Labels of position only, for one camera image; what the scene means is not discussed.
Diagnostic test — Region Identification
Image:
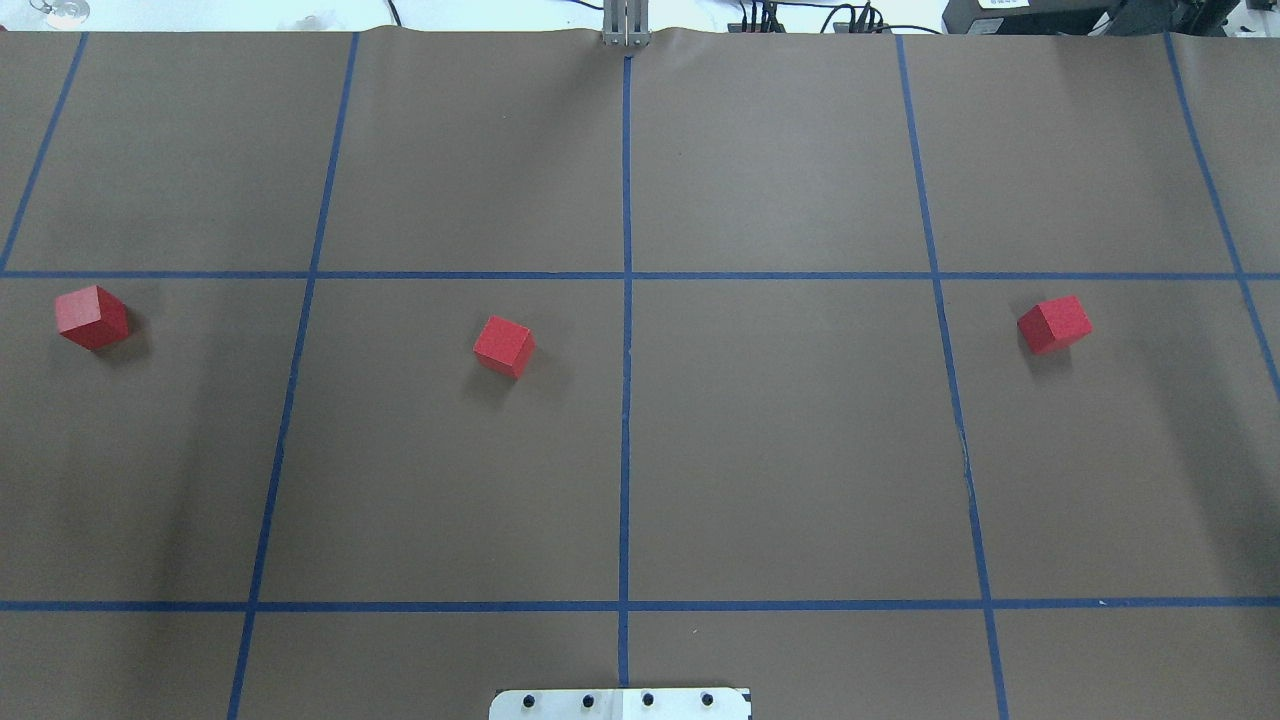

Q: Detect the metal base plate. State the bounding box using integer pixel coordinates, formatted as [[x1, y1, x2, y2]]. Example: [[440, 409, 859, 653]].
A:
[[488, 687, 754, 719]]

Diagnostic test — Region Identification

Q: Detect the red block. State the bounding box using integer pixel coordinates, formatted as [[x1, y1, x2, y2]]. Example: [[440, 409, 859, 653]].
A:
[[472, 315, 536, 380], [1016, 295, 1093, 356], [54, 284, 131, 351]]

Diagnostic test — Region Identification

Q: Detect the aluminium frame post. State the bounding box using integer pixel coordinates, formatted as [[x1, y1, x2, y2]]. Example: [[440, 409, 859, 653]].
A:
[[599, 0, 652, 49]]

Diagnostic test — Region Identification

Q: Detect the black device top right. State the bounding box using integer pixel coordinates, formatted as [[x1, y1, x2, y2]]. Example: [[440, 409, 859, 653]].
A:
[[941, 1, 1277, 38]]

